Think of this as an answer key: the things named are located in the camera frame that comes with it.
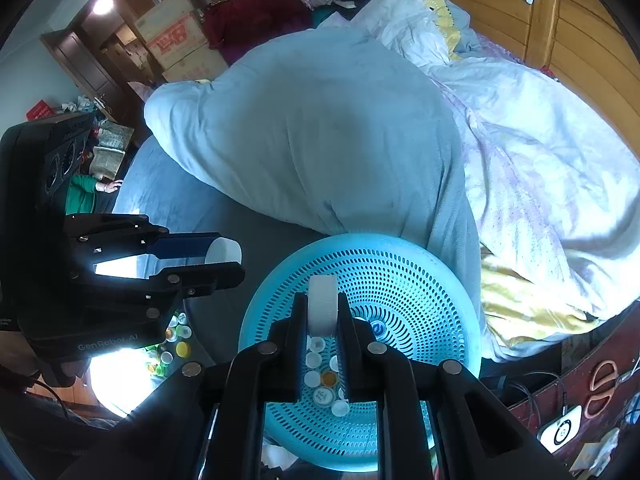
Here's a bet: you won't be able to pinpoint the large white bottle cap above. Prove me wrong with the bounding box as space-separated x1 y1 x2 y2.
307 275 338 337

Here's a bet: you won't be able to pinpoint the yellow bottle cap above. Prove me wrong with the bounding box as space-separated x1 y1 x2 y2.
175 341 192 359

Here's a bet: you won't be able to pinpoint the grey blue bed blanket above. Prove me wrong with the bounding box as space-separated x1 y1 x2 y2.
112 134 327 376

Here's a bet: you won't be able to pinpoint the white round device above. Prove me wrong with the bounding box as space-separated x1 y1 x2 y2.
537 405 582 453

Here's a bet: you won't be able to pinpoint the woman in green sweater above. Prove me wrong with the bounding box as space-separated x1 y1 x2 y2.
65 174 122 216

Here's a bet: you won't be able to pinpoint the light blue perforated basket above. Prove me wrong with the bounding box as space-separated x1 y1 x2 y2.
239 234 482 472

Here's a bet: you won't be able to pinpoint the light blue folded duvet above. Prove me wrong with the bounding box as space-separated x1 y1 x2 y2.
144 27 480 304

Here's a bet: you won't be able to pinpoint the cardboard box red print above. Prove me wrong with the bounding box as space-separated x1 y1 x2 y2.
134 0 228 82

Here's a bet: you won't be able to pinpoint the dark red blanket pile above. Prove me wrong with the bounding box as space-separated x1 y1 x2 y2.
202 0 312 65

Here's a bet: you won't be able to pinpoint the white floral quilt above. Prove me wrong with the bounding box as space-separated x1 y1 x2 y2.
322 0 639 362

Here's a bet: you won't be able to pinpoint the wooden headboard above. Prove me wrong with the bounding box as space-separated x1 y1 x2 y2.
451 0 639 152

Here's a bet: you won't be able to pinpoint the orange handled scissors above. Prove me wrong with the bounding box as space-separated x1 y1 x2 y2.
584 360 620 420

